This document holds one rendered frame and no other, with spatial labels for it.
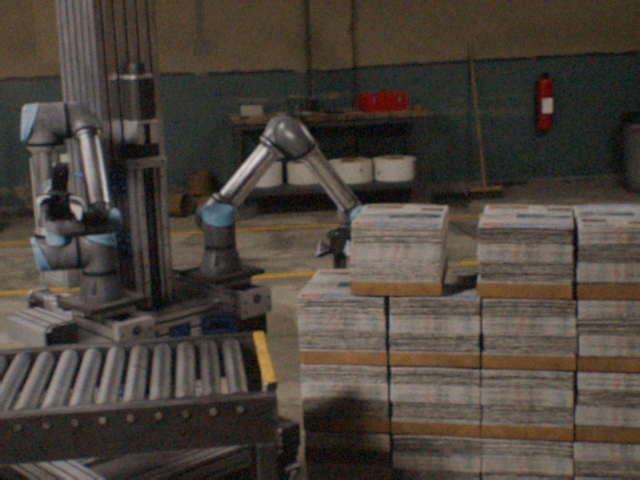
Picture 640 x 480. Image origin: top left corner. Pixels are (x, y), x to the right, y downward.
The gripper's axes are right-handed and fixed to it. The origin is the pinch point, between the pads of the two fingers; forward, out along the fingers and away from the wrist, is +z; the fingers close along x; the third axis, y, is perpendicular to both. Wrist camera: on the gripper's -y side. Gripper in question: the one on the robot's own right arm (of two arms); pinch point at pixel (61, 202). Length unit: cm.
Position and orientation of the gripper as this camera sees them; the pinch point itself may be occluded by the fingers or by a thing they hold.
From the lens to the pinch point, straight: 275.3
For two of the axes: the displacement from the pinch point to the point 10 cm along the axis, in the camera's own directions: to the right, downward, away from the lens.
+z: 3.0, 2.0, -9.3
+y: -0.8, 9.8, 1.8
